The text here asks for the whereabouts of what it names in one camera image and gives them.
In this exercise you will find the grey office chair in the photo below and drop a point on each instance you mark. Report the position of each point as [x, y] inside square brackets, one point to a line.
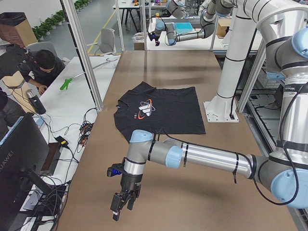
[107, 45]

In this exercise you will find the black graphic t-shirt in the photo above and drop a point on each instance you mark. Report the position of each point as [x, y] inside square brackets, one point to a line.
[171, 111]

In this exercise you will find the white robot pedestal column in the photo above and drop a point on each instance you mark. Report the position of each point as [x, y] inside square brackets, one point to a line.
[222, 107]

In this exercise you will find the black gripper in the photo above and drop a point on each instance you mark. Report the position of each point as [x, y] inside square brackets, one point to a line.
[156, 40]
[130, 182]

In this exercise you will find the black Huawei monitor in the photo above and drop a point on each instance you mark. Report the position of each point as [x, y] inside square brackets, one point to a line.
[23, 149]

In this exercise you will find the black water bottle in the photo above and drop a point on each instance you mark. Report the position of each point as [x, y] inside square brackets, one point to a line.
[35, 102]

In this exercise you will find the aluminium frame post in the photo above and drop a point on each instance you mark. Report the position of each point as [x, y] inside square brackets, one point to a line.
[71, 18]

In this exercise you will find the red power strip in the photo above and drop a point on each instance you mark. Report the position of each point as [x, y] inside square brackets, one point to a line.
[84, 132]

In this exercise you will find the blue plastic bin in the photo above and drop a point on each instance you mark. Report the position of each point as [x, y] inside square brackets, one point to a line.
[184, 27]

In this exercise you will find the black power adapter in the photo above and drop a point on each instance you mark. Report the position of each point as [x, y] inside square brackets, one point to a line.
[64, 143]

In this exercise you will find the cardboard box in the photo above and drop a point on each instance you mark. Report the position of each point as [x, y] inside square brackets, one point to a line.
[223, 27]

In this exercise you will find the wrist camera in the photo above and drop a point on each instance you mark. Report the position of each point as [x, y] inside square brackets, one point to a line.
[115, 169]
[151, 36]

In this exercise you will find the person in black jacket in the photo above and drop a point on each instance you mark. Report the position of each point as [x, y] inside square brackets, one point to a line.
[39, 68]

